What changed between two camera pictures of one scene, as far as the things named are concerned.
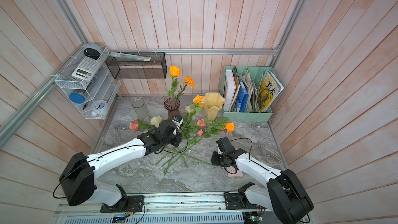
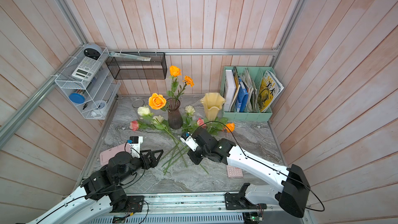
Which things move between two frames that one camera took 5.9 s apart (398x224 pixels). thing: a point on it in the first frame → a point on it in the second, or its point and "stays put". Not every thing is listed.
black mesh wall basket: (138, 65) stays put
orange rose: (230, 126) stays put
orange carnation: (188, 81) stays put
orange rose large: (198, 100) → (156, 101)
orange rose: (174, 71) stays put
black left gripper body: (174, 139) → (136, 164)
